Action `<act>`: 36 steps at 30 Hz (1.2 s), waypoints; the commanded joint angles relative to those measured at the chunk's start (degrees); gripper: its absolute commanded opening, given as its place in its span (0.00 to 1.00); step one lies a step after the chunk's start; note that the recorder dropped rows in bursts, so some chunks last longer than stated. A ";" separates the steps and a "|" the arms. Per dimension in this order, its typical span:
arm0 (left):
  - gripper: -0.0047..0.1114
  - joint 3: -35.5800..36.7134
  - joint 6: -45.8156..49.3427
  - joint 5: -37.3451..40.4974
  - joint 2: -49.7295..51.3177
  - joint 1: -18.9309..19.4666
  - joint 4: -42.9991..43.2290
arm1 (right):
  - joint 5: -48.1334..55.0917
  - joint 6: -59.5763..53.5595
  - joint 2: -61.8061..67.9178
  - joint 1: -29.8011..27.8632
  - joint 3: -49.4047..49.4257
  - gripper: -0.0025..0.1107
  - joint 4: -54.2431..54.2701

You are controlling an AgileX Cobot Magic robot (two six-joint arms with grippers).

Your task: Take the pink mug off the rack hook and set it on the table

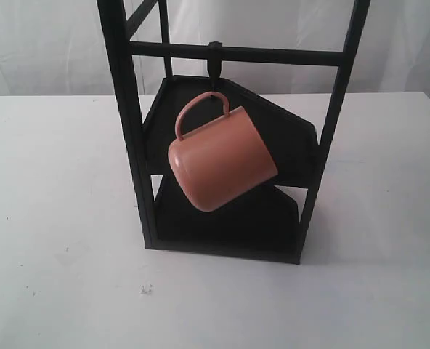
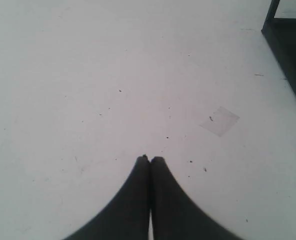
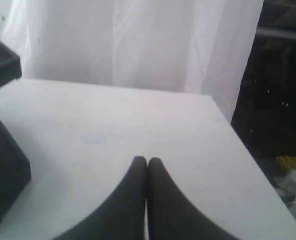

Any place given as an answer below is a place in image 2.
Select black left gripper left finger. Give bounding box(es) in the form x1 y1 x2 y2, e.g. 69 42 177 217
66 155 150 240

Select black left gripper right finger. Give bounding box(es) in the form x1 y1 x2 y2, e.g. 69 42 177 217
150 156 235 240

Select clear tape patch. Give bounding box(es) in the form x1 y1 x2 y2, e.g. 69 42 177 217
199 106 240 137

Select black metal mug rack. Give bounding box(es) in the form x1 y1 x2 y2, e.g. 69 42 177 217
261 0 296 96

